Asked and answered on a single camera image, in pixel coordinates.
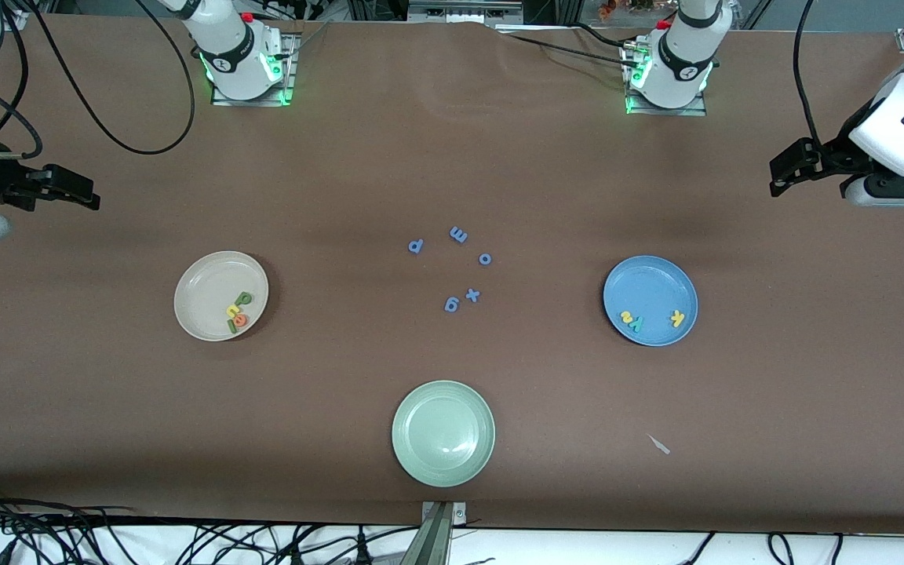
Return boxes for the beige round plate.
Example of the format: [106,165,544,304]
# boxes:
[173,250,270,342]

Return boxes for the blue round plate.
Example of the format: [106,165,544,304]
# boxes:
[603,255,699,347]

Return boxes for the brown table cover sheet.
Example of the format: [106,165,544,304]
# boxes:
[0,12,904,536]

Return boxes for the orange flowers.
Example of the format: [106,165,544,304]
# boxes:
[598,0,657,20]

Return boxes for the silver metal rack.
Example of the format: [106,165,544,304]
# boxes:
[407,0,525,26]

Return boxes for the pale green round plate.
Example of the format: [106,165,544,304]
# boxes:
[391,380,497,488]

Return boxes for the thick black looping cable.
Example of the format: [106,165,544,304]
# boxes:
[24,0,196,155]

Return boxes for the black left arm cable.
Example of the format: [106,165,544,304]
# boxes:
[793,0,823,146]

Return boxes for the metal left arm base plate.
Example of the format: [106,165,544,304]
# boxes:
[625,43,708,117]

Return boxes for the black cable on table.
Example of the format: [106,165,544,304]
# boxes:
[499,31,641,71]

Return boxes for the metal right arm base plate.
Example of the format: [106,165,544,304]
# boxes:
[211,33,297,107]

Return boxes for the tangled black cable bundle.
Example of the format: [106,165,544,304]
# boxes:
[0,485,421,565]

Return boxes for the grey metal mounting bracket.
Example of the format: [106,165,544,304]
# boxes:
[419,501,468,565]

